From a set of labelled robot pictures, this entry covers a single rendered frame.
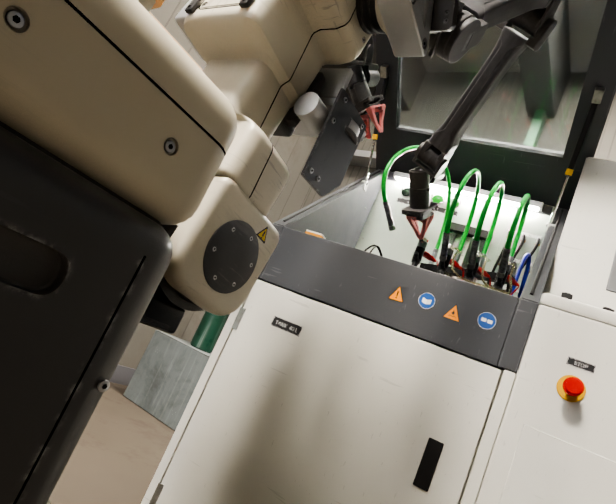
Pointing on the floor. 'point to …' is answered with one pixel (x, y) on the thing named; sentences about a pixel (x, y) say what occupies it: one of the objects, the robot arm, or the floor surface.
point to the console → (523, 442)
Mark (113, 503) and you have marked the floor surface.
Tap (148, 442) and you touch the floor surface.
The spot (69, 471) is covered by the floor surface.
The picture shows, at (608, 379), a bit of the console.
